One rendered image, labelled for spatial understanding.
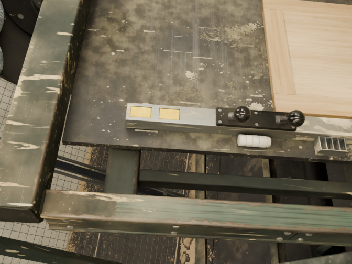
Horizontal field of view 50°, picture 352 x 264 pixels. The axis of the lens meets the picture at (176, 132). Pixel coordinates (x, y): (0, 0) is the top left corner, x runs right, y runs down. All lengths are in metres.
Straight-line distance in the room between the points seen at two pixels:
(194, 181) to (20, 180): 0.41
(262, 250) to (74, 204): 2.05
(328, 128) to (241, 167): 2.07
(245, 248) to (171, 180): 1.95
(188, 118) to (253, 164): 2.07
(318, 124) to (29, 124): 0.69
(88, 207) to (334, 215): 0.53
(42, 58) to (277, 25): 0.69
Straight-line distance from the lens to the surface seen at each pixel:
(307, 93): 1.09
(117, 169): 0.94
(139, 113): 0.92
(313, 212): 0.89
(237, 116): 0.82
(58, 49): 0.98
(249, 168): 2.99
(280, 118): 0.96
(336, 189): 1.06
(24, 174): 0.82
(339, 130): 1.03
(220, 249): 3.03
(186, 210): 0.81
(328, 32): 1.28
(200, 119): 0.93
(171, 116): 0.92
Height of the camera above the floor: 2.06
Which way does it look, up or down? 31 degrees down
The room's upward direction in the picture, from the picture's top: 67 degrees counter-clockwise
